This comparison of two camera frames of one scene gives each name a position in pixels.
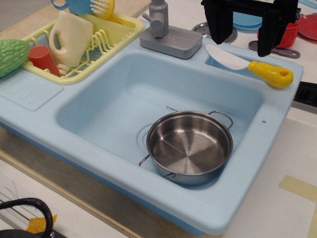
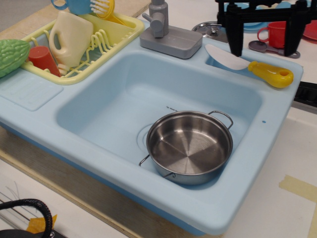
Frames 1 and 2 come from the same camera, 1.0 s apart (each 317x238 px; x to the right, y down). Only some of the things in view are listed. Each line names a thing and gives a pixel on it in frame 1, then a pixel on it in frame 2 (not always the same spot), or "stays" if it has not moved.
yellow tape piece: [38, 224] stays
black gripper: [277, 15] → [238, 11]
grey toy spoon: [253, 45] stays
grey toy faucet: [160, 37] stays
